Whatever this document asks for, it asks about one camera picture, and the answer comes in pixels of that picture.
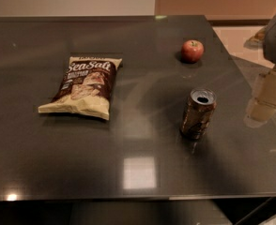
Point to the orange soda can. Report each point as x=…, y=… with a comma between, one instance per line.
x=199, y=108

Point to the sea salt chips bag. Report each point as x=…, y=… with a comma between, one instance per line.
x=86, y=87

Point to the red apple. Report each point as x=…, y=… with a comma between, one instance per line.
x=191, y=51

